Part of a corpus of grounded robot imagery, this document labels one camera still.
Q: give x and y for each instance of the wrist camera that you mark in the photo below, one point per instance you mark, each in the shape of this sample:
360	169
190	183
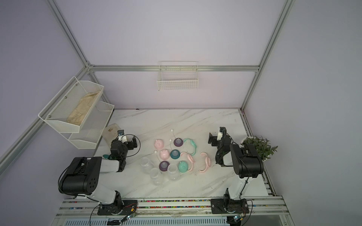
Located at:
121	135
221	134

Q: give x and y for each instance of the clear baby bottle front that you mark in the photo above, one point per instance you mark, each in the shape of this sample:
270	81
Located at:
156	176

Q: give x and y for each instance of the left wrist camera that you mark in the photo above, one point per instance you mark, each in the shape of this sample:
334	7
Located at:
121	135

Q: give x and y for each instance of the potted green plant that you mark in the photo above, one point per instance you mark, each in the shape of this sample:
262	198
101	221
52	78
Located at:
262	146

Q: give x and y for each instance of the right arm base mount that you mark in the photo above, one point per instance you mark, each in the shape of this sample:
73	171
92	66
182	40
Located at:
227	205

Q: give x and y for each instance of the purple nipple collar front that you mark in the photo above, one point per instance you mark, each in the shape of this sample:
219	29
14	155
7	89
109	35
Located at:
163	166

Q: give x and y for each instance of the purple nipple collar back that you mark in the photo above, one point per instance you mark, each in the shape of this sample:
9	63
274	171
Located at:
178	142

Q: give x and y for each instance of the aluminium front rail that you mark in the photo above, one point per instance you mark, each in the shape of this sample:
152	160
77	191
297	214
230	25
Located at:
177	207

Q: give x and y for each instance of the pink bottle cap centre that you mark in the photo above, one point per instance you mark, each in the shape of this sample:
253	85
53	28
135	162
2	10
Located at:
164	155

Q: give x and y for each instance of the white mesh shelf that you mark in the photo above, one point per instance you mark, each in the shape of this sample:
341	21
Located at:
91	132
56	112

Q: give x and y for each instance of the white mesh upper shelf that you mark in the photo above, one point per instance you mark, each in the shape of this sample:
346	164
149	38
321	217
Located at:
56	112

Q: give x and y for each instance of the purple nipple collar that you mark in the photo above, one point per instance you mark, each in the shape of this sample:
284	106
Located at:
163	166
178	142

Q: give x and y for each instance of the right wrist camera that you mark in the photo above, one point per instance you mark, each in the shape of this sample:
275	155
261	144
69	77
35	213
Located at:
221	134

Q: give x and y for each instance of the white mesh lower shelf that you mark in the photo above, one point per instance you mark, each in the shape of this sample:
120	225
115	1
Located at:
91	132

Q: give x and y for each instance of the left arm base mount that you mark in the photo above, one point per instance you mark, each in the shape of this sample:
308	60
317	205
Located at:
127	207

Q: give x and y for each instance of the white wire wall basket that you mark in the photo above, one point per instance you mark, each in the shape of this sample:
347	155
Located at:
178	75

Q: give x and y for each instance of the teal bottle cap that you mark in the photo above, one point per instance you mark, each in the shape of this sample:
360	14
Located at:
183	166

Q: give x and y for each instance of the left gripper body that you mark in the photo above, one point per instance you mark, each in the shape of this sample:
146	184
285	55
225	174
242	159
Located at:
130	146

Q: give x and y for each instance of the teal nipple collar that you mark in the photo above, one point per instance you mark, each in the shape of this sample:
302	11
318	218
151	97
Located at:
175	154

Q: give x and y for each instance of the beige cloth glove in shelf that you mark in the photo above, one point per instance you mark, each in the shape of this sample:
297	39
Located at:
79	113

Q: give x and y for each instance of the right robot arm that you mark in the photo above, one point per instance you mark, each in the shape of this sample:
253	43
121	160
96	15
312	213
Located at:
245	161

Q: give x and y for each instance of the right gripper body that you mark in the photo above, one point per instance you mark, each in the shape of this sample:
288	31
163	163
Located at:
215	142

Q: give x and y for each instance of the beige glove on table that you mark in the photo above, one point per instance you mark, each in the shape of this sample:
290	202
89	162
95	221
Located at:
110	133

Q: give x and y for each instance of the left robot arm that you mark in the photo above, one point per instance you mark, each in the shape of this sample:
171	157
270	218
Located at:
81	177

